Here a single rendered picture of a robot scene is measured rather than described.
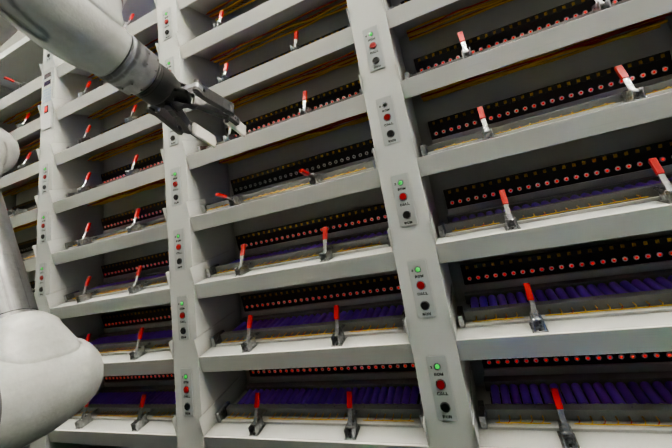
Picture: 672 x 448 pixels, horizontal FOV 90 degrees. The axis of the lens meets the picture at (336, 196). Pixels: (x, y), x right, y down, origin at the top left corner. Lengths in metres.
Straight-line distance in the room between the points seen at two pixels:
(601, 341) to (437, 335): 0.29
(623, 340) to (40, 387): 1.01
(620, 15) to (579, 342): 0.64
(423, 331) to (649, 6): 0.78
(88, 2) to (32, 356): 0.59
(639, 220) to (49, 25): 0.99
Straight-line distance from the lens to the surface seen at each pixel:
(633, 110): 0.87
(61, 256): 1.64
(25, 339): 0.85
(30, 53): 2.34
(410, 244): 0.79
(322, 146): 1.13
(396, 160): 0.82
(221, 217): 1.05
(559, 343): 0.81
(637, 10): 0.96
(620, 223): 0.82
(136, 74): 0.69
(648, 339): 0.84
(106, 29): 0.66
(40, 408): 0.82
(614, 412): 0.92
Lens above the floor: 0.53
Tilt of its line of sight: 12 degrees up
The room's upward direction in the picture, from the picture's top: 9 degrees counter-clockwise
